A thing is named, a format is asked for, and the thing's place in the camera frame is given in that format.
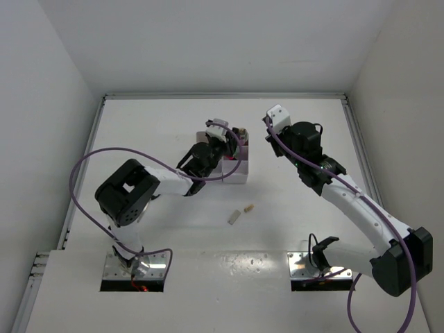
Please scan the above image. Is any clear tube of colored pens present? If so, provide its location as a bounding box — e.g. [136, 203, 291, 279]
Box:
[232, 127, 249, 146]

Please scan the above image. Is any green black highlighter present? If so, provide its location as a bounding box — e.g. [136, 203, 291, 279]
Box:
[231, 147, 240, 160]

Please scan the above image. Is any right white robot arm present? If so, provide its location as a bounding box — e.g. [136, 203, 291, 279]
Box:
[263, 115, 433, 297]

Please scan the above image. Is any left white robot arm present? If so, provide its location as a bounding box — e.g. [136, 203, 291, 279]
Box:
[94, 133, 239, 268]

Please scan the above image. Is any left white organizer box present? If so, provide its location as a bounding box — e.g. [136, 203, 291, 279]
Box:
[196, 131, 208, 144]

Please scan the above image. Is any white organizer box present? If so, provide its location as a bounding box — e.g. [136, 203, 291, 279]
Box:
[221, 145, 249, 185]
[196, 131, 208, 144]

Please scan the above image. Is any right white organizer box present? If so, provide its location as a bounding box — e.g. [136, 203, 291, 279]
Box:
[221, 145, 249, 185]

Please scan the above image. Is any grey eraser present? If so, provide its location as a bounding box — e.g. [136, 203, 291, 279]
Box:
[228, 210, 241, 225]

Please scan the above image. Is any small tan eraser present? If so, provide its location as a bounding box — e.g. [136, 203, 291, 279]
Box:
[244, 205, 254, 213]

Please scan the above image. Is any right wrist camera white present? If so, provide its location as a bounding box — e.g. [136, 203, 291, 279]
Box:
[266, 104, 291, 133]

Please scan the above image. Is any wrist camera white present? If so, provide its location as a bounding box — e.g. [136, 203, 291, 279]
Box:
[266, 104, 291, 133]
[205, 118, 228, 143]

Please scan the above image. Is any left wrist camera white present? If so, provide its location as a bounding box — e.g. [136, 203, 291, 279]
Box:
[205, 118, 228, 143]

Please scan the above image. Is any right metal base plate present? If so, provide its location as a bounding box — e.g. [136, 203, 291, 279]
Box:
[287, 251, 352, 282]

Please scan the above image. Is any metal base plate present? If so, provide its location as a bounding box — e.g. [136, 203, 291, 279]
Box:
[102, 252, 169, 282]
[287, 251, 352, 282]

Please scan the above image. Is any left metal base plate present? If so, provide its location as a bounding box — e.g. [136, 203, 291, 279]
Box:
[102, 252, 169, 282]

